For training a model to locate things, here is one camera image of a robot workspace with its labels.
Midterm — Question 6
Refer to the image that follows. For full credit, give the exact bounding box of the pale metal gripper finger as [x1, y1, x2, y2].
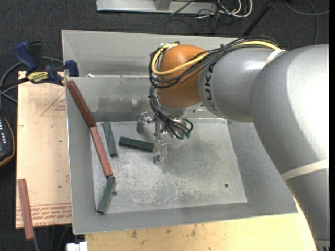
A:
[136, 112, 155, 134]
[153, 136, 168, 165]

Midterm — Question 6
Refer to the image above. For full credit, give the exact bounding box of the dark green flat block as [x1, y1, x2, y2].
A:
[96, 175, 117, 215]
[118, 136, 155, 152]
[101, 121, 119, 157]

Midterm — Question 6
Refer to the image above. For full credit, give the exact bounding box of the grey metal bin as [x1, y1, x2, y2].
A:
[61, 29, 299, 235]

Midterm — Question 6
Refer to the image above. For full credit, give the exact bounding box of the red-brown flat block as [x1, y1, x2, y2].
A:
[17, 178, 35, 242]
[89, 126, 114, 178]
[66, 79, 97, 128]

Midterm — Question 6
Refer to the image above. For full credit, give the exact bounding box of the brown cardboard board red print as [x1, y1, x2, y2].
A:
[15, 71, 73, 230]

